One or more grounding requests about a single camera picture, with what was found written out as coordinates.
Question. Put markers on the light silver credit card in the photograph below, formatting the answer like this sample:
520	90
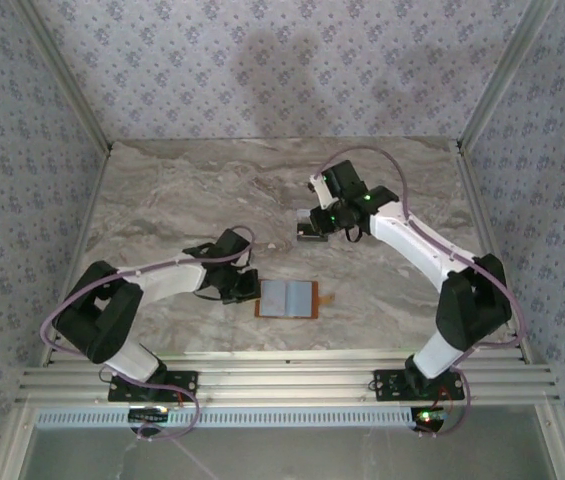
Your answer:
303	216

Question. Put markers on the brown leather card holder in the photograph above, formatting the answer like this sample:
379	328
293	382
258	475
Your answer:
287	300

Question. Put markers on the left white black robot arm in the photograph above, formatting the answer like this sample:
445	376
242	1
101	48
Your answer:
97	320

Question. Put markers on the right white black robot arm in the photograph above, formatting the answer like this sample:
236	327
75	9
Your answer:
467	310

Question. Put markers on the grey metal panel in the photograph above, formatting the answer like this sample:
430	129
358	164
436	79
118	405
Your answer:
312	455

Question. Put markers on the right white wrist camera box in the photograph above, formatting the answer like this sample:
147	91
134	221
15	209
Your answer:
321	190

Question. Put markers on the long aluminium mounting rail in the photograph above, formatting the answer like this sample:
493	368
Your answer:
287	380

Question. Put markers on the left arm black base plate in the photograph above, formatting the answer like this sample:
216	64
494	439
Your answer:
187	385

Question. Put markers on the aluminium side rail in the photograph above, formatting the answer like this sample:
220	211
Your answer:
478	200
85	225

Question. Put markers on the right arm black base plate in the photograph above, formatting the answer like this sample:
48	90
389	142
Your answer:
387	390

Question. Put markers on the aluminium corner post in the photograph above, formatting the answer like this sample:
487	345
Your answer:
503	75
66	75

